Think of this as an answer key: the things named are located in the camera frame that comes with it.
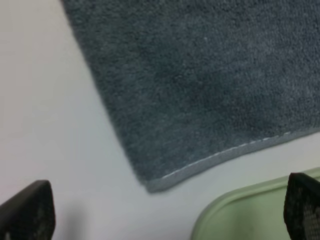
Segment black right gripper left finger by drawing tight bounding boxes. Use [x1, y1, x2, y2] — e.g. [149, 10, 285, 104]
[0, 180, 55, 240]

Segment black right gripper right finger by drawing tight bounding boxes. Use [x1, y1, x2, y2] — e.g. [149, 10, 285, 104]
[283, 172, 320, 240]

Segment grey towel with orange stripes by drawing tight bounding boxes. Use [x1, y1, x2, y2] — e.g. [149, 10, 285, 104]
[62, 0, 320, 193]

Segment light green plastic tray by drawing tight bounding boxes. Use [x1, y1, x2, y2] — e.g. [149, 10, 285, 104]
[191, 168, 320, 240]

